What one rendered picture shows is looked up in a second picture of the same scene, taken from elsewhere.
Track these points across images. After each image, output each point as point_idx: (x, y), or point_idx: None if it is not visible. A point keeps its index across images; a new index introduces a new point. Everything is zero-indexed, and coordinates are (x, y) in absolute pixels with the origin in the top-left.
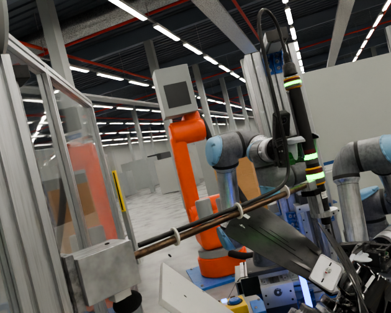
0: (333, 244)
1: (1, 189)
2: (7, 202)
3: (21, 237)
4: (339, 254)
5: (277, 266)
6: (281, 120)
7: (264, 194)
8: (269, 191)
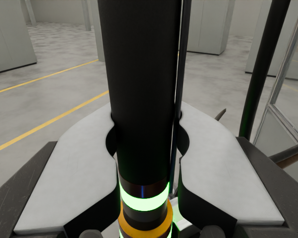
0: (217, 114)
1: None
2: None
3: None
4: (215, 116)
5: None
6: (272, 4)
7: (293, 146)
8: (285, 150)
